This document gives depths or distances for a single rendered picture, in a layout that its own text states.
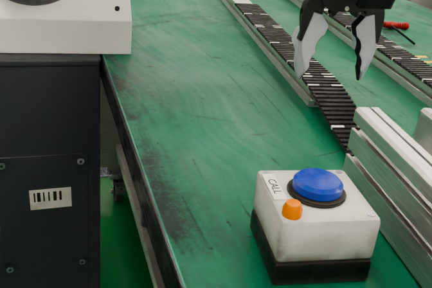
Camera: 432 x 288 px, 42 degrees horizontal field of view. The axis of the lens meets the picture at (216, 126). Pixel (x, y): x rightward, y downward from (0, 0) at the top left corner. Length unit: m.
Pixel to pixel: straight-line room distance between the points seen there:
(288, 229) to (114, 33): 0.59
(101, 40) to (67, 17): 0.06
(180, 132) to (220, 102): 0.12
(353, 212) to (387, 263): 0.08
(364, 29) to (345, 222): 0.37
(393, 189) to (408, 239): 0.05
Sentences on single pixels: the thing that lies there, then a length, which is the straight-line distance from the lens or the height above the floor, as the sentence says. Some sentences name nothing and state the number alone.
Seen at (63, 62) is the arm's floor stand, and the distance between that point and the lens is 0.92.
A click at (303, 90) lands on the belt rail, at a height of 0.79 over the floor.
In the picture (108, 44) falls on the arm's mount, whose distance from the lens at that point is 0.94.
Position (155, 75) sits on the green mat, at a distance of 0.85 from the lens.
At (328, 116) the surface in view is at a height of 0.80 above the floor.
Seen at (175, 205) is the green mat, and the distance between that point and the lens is 0.53.
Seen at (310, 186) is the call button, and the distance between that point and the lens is 0.44.
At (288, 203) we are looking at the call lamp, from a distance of 0.42.
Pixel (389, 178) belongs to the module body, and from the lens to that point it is 0.52.
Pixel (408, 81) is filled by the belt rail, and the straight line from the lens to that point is 0.95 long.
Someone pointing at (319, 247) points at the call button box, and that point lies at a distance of 0.44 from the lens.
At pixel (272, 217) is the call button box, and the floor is 0.83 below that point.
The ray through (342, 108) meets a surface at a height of 0.80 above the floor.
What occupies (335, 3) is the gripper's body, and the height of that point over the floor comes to 0.93.
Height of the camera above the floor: 1.07
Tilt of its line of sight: 24 degrees down
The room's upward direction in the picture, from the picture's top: 5 degrees clockwise
